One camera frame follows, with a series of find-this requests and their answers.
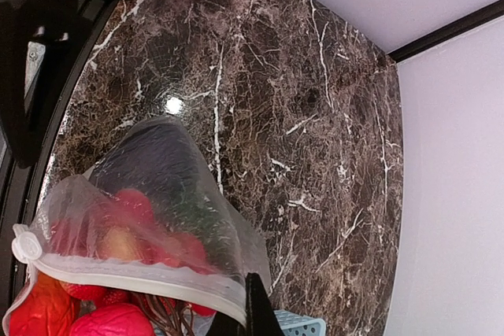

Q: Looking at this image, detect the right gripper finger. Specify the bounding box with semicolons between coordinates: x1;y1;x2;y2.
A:
206;273;284;336

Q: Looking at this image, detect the light blue plastic basket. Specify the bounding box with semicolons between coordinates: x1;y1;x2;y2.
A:
274;310;326;336

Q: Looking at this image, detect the clear dotted zip bag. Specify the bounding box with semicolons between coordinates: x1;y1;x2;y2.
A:
2;116;275;335

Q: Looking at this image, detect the red lychee bunch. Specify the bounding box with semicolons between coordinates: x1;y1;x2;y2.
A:
39;179;228;335

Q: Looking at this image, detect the red orange toy pepper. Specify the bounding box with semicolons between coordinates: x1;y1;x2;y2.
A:
7;272;80;336

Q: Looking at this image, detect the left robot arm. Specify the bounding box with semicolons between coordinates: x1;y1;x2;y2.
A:
1;0;92;168

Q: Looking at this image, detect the black front table rail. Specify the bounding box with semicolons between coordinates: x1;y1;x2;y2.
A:
0;0;146;336

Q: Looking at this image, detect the left black frame post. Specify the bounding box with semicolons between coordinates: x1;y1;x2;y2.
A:
388;0;504;63

